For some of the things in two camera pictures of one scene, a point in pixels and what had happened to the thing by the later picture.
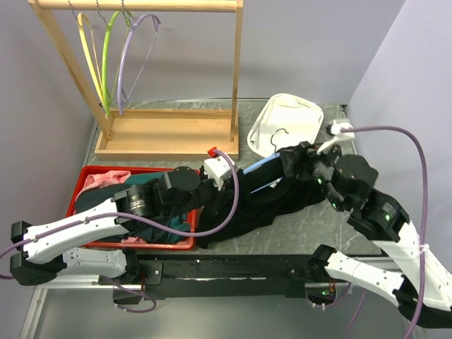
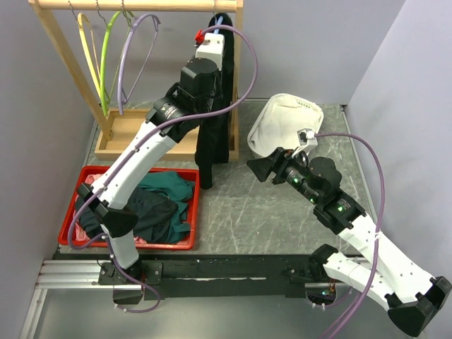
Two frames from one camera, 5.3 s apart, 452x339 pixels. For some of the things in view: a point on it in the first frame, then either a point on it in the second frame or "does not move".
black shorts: (268, 191) to (212, 145)
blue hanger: (275, 156) to (218, 22)
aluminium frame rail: (63, 282) does not move
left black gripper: (212, 185) to (219, 78)
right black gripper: (308, 154) to (262, 167)
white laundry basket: (284, 121) does not move
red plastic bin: (70, 208) does not move
